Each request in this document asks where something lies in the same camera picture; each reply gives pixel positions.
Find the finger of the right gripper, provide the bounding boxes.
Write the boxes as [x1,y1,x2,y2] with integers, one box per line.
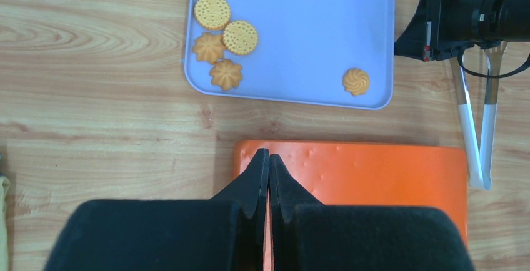
[394,0,433,62]

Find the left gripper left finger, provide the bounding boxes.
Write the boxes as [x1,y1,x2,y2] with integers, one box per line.
[45,149,270,270]

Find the flower butter cookie upper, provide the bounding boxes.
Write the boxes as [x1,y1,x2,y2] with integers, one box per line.
[192,32,226,64]

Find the yellow cloth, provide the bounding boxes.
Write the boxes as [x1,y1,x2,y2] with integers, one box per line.
[0,174,11,271]

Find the swirl butter cookie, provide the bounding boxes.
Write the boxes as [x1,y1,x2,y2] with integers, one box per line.
[342,68,370,96]

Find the flower butter cookie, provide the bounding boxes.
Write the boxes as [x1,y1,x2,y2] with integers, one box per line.
[209,59,243,91]
[192,32,226,64]

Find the metal tongs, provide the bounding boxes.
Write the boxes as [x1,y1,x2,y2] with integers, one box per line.
[450,58,499,190]

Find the round yellow biscuit lower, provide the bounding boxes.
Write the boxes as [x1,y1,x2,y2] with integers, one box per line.
[222,21,259,56]

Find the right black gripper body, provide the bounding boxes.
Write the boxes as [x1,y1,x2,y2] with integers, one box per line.
[424,0,529,61]

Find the lavender cookie tray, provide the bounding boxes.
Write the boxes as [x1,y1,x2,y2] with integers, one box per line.
[183,0,395,110]

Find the round yellow biscuit left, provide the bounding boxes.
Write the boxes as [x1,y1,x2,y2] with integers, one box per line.
[193,0,231,31]

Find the orange box lid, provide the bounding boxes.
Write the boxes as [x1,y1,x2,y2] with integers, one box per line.
[234,140,468,238]

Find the round yellow biscuit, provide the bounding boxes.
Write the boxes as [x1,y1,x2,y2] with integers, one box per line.
[222,21,259,56]
[193,0,231,31]

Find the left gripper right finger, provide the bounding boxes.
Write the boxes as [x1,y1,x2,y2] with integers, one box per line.
[269,154,474,270]

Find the flower butter cookie lower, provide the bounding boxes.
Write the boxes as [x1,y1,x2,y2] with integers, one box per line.
[209,59,243,91]

